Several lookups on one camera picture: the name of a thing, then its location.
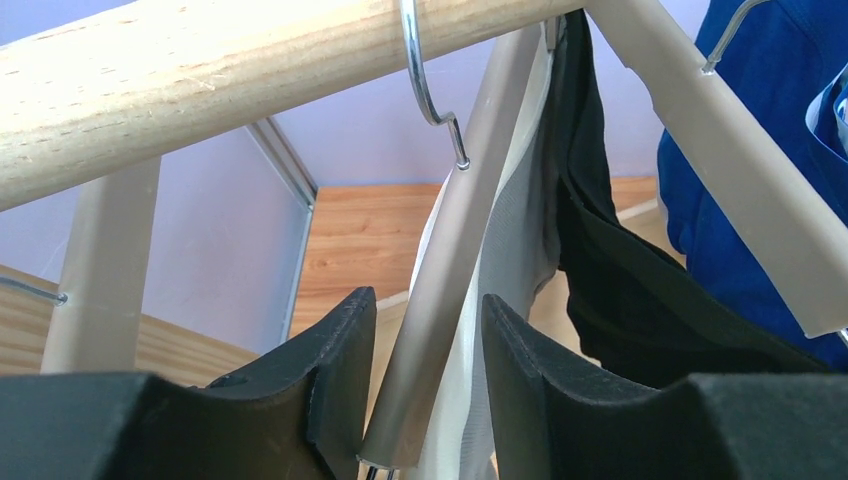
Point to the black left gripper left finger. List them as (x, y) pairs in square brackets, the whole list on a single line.
[(296, 412)]

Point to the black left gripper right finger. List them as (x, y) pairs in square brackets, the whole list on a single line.
[(557, 416)]

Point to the beige clip hanger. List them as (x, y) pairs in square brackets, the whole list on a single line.
[(402, 411)]

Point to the grey white underwear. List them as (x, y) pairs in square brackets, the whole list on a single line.
[(516, 260)]

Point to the black underwear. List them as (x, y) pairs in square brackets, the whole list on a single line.
[(636, 310)]

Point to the empty beige hanger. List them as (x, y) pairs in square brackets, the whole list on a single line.
[(90, 321)]

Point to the beige hanger with blue underwear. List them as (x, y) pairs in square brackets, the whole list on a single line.
[(798, 240)]

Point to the blue underwear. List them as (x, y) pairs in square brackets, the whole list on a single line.
[(787, 63)]

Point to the wooden clothes rack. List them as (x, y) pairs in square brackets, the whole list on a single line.
[(96, 95)]

